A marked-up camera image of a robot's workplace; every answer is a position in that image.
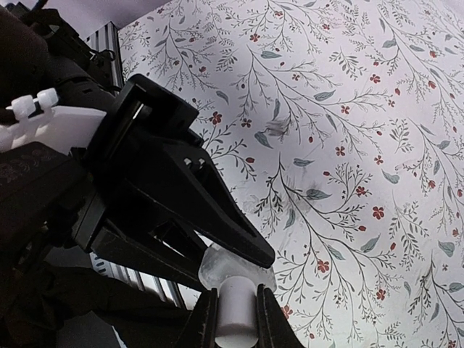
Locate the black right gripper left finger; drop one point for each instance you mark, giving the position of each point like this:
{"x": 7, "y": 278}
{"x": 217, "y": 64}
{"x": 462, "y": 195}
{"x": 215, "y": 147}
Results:
{"x": 199, "y": 331}

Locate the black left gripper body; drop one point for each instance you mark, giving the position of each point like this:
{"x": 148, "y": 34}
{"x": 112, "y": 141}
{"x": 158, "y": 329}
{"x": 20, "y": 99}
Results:
{"x": 142, "y": 104}

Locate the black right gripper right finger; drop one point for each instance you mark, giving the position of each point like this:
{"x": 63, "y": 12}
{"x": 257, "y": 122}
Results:
{"x": 274, "y": 330}

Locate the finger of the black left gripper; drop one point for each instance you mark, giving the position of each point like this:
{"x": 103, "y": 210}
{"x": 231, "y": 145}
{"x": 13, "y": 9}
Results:
{"x": 183, "y": 181}
{"x": 173, "y": 253}

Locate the white nail polish cap brush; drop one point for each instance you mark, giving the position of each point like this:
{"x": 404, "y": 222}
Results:
{"x": 237, "y": 314}

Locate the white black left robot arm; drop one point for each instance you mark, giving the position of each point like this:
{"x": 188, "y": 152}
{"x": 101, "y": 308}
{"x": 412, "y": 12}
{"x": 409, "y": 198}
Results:
{"x": 45, "y": 192}

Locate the floral patterned table mat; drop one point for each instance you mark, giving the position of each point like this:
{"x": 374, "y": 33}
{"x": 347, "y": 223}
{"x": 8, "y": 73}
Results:
{"x": 338, "y": 128}

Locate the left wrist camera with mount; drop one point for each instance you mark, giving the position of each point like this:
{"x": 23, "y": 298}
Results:
{"x": 28, "y": 119}

